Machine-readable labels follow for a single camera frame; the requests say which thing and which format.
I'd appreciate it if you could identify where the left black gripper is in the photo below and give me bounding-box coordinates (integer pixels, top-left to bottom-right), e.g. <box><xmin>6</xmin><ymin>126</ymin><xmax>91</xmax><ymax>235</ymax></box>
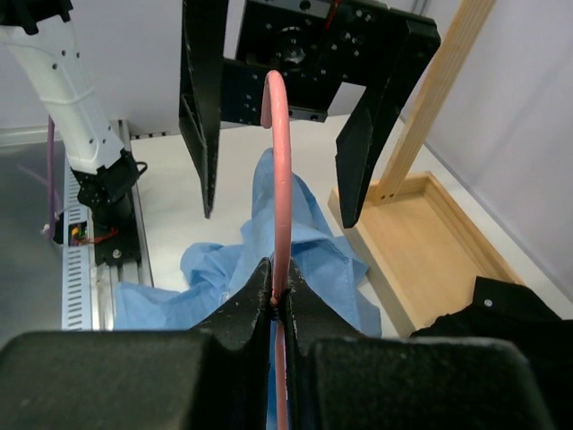
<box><xmin>178</xmin><ymin>0</ymin><xmax>440</xmax><ymax>228</ymax></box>

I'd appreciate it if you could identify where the pink wire hanger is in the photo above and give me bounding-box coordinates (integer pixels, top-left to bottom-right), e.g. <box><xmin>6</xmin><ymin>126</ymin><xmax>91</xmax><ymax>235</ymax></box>
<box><xmin>261</xmin><ymin>70</ymin><xmax>293</xmax><ymax>430</ymax></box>

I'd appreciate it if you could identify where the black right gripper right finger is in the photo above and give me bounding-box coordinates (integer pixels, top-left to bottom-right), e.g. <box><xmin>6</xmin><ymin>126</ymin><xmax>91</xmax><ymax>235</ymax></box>
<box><xmin>281</xmin><ymin>275</ymin><xmax>554</xmax><ymax>429</ymax></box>

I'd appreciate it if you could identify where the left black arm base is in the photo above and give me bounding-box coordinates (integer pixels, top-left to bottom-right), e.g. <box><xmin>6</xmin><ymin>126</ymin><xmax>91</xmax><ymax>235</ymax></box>
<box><xmin>92</xmin><ymin>193</ymin><xmax>141</xmax><ymax>266</ymax></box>

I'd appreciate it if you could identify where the black shirt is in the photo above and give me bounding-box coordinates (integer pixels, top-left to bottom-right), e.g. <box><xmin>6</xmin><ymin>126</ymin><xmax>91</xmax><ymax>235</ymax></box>
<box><xmin>412</xmin><ymin>277</ymin><xmax>572</xmax><ymax>429</ymax></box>

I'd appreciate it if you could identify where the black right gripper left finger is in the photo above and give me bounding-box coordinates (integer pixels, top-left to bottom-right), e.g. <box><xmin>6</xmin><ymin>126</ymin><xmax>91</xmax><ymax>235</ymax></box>
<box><xmin>1</xmin><ymin>259</ymin><xmax>272</xmax><ymax>429</ymax></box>

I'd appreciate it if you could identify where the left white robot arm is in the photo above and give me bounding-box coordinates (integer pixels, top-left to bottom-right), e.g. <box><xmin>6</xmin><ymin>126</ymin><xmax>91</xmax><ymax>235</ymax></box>
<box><xmin>1</xmin><ymin>1</ymin><xmax>441</xmax><ymax>228</ymax></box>

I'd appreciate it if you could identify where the light blue shirt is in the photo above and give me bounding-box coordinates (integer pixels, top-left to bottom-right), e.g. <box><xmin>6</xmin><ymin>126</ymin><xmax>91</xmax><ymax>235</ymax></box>
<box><xmin>114</xmin><ymin>149</ymin><xmax>381</xmax><ymax>337</ymax></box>

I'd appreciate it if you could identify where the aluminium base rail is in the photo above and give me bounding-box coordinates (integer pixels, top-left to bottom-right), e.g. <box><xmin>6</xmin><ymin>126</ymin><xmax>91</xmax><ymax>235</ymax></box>
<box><xmin>89</xmin><ymin>118</ymin><xmax>156</xmax><ymax>331</ymax></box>

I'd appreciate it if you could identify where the wooden clothes rack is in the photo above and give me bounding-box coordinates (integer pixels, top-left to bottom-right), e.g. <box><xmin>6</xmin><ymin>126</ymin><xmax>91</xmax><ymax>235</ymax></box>
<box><xmin>344</xmin><ymin>1</ymin><xmax>522</xmax><ymax>337</ymax></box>

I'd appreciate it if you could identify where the grey slotted cable duct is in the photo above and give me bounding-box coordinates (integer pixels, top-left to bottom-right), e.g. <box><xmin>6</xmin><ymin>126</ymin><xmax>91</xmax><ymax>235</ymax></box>
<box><xmin>62</xmin><ymin>160</ymin><xmax>93</xmax><ymax>331</ymax></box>

